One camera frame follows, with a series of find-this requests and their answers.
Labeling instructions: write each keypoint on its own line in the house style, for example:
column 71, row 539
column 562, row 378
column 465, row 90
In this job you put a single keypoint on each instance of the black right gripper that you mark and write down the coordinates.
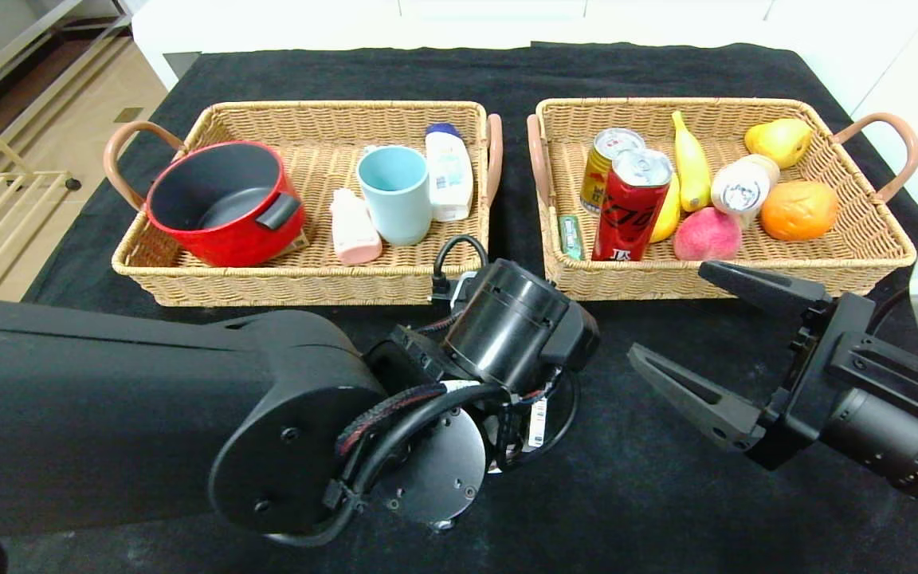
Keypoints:
column 803, row 381

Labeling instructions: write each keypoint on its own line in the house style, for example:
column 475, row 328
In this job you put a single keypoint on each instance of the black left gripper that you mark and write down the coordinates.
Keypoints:
column 537, row 421

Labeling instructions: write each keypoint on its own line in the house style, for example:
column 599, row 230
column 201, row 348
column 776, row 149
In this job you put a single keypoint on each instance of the white milk bottle green label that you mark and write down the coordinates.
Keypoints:
column 738, row 195

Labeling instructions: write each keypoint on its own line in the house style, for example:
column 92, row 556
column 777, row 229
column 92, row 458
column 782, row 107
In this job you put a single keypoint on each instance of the red soda can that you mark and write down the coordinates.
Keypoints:
column 630, row 211

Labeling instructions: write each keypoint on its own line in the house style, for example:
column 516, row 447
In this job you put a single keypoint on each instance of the yellow banana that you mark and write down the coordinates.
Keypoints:
column 692, row 167

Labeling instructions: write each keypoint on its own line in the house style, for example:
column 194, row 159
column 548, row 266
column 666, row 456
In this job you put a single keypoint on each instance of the red pot black interior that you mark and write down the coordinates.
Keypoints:
column 220, row 239

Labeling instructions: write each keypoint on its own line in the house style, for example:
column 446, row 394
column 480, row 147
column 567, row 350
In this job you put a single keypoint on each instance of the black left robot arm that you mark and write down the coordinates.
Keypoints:
column 108, row 414

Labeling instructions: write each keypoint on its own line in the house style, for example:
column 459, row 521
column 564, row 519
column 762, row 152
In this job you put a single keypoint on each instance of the pink peach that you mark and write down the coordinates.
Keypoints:
column 706, row 235

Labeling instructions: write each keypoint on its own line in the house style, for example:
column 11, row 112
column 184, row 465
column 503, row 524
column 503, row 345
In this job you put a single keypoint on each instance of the yellow mango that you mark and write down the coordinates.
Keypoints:
column 666, row 219

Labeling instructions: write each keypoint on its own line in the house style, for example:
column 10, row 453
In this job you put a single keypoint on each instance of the orange fruit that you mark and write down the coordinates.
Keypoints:
column 800, row 211

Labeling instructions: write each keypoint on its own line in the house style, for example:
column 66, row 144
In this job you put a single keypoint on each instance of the black tablecloth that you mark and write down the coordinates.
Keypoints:
column 666, row 518

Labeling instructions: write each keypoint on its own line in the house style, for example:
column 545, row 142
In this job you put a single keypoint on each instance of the small green gum pack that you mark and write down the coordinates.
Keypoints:
column 570, row 237

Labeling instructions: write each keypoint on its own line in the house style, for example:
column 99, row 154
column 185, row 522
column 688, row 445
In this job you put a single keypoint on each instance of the yellow pear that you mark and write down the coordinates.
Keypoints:
column 782, row 143

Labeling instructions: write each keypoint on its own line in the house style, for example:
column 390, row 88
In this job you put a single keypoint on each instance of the gold energy drink can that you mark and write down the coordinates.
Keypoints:
column 598, row 171

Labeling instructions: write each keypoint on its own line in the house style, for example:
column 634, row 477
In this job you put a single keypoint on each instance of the light blue cup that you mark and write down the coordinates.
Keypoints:
column 395, row 206

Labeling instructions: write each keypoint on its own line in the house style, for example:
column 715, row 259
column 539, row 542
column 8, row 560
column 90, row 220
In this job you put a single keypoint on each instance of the white lotion bottle blue cap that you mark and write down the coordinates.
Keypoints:
column 449, row 174

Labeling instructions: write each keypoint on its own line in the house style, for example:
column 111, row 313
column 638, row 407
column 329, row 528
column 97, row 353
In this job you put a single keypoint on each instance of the pink bottle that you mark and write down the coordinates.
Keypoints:
column 354, row 231

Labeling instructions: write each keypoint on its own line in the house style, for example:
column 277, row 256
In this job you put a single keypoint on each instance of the green card box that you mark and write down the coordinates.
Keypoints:
column 301, row 241

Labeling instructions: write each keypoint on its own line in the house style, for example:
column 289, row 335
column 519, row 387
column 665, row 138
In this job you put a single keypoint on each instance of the white table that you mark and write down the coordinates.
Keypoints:
column 268, row 32

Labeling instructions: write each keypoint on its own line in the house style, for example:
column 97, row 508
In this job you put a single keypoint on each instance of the beige wheeled rack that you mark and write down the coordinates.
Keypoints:
column 72, row 184

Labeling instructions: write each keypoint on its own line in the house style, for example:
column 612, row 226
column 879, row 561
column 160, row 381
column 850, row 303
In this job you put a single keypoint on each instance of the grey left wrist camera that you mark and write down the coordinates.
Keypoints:
column 465, row 281

